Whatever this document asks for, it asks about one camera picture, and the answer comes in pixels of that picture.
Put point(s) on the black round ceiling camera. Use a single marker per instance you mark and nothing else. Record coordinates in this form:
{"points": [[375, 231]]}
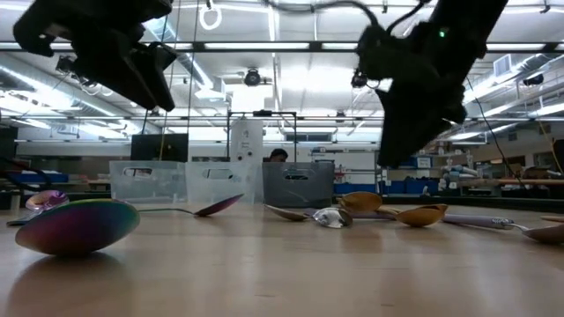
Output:
{"points": [[252, 78]]}

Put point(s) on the black ceiling mounted device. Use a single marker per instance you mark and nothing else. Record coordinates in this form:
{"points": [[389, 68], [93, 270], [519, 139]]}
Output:
{"points": [[64, 64], [359, 79]]}

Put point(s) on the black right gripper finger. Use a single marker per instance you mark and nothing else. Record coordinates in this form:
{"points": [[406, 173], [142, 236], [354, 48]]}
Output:
{"points": [[410, 123]]}

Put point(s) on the black ceiling speaker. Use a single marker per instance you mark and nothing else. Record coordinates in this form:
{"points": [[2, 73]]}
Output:
{"points": [[533, 80]]}

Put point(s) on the dark grey plastic bin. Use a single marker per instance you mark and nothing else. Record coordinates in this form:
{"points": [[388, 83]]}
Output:
{"points": [[299, 191]]}

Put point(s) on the silver ceiling air duct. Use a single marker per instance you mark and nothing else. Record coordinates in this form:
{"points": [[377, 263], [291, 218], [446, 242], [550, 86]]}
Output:
{"points": [[200, 77], [484, 90]]}

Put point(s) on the iridescent rainbow spoon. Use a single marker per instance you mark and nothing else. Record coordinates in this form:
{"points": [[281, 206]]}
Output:
{"points": [[79, 226], [220, 206], [46, 200]]}

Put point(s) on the clear plastic bin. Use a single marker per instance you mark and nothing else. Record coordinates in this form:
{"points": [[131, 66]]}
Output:
{"points": [[147, 189], [220, 191]]}

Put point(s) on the black equipment cabinet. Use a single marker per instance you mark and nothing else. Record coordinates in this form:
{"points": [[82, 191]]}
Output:
{"points": [[8, 143]]}

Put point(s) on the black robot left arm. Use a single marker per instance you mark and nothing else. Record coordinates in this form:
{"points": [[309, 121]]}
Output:
{"points": [[110, 6]]}

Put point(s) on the wooden workbench top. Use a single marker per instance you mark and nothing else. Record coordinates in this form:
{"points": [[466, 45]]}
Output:
{"points": [[506, 181]]}

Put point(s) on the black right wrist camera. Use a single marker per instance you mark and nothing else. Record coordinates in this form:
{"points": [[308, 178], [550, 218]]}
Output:
{"points": [[376, 53]]}

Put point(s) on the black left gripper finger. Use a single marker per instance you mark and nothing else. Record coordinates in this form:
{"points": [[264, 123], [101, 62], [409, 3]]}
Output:
{"points": [[163, 88], [132, 86]]}

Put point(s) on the overhead light bar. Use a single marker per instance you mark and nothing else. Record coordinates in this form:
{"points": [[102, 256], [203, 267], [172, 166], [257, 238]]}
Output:
{"points": [[251, 46]]}

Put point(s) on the black monitor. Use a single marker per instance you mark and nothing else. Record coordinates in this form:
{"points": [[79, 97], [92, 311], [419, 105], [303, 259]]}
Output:
{"points": [[150, 147]]}

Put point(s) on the blue storage bin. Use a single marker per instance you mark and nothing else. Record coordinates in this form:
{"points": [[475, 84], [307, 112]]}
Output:
{"points": [[53, 177], [409, 163], [414, 187], [354, 188]]}

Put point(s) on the white equipment cabinet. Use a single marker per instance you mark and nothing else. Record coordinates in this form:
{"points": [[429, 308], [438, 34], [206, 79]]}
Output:
{"points": [[247, 141]]}

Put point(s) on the white ceiling vent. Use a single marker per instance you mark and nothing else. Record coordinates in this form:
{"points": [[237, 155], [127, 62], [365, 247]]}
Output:
{"points": [[502, 66]]}

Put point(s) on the person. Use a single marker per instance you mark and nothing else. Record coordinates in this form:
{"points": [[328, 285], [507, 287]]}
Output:
{"points": [[278, 155]]}

